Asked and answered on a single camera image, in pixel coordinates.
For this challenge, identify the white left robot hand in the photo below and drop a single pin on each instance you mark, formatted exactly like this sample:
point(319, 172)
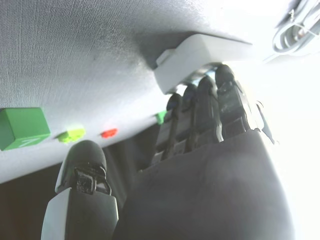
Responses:
point(200, 187)

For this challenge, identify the white power strip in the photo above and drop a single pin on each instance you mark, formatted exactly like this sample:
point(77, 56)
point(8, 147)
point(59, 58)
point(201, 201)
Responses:
point(195, 52)

